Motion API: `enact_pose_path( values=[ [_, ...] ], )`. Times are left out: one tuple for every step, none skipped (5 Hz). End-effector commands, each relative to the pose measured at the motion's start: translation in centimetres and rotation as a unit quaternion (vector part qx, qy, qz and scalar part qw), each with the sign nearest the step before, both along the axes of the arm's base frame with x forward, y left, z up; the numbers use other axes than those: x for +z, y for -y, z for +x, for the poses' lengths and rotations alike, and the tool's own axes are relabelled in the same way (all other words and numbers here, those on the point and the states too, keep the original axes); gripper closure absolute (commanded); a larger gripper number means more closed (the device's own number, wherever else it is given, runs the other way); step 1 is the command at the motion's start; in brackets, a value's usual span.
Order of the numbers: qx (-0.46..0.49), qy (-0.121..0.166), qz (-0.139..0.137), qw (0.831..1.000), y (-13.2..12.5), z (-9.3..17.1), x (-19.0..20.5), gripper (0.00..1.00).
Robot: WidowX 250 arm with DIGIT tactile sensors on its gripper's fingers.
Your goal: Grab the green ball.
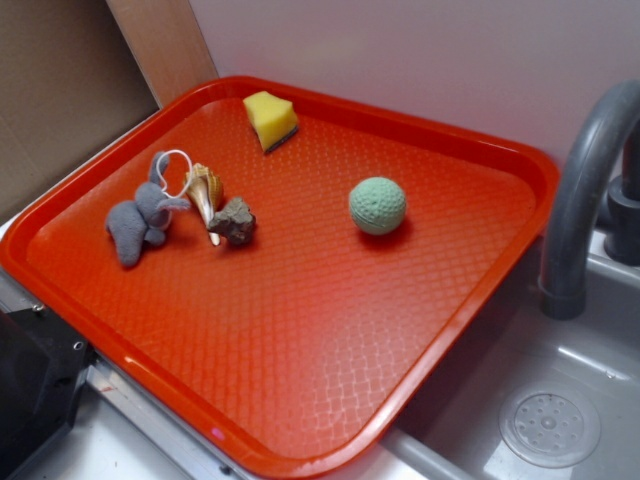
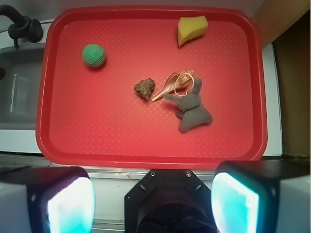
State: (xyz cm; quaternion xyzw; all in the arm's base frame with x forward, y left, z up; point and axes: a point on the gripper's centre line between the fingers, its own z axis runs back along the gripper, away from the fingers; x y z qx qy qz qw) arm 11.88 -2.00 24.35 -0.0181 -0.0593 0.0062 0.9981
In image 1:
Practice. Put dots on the sink drain strainer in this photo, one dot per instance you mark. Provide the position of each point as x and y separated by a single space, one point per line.
549 425

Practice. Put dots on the tan spiral seashell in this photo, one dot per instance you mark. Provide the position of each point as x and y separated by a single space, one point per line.
205 190

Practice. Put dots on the yellow sponge piece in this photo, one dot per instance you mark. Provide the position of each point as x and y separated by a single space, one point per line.
273 119

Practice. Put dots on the grey curved faucet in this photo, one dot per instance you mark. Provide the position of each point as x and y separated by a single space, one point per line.
602 169

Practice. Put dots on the brown cardboard panel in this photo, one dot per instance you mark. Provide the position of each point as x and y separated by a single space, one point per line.
69 87

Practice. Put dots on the grey rock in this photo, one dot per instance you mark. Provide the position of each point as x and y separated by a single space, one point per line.
235 222

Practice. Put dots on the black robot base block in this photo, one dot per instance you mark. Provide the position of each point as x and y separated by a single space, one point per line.
44 364

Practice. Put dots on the red plastic tray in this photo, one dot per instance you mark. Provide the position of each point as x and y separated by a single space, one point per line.
294 353

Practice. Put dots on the grey plastic sink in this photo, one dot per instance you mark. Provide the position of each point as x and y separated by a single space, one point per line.
450 430

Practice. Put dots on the green dimpled ball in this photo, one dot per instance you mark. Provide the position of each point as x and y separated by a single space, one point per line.
377 205

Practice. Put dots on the grey plush elephant toy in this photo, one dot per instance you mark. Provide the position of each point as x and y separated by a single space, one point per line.
145 219

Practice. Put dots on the wooden board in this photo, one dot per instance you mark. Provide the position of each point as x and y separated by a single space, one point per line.
167 44

